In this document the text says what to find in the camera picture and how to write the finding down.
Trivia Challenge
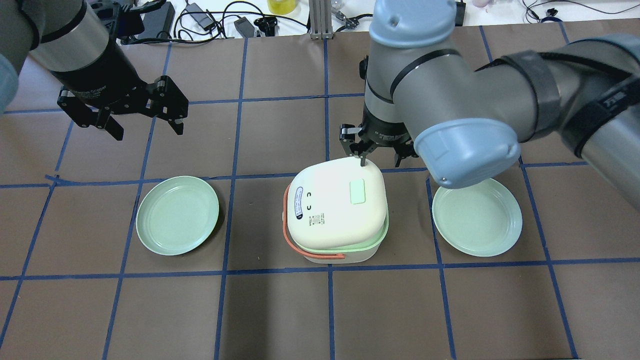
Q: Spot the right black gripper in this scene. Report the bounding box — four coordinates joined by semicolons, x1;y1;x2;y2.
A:
339;107;418;167

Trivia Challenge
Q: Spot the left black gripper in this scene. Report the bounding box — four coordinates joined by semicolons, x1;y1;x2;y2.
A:
51;39;189;141

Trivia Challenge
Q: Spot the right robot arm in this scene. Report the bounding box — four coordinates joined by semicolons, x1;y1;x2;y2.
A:
339;0;640;208

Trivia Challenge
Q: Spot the white rice cooker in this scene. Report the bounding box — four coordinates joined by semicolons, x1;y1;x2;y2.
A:
282;157;389;264

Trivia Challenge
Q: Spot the green plate left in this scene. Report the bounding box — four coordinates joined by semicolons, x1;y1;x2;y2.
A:
135;175;220;256

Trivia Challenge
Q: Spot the green plate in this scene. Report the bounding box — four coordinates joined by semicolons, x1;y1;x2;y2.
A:
135;175;220;256
432;178;524;258

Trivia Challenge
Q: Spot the green plate right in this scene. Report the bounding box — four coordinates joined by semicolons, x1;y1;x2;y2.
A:
432;178;524;258

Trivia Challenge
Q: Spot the black power adapter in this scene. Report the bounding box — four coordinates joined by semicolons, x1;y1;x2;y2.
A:
233;16;257;39

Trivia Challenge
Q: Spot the aluminium frame post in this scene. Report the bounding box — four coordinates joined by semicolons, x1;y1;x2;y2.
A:
308;0;334;40

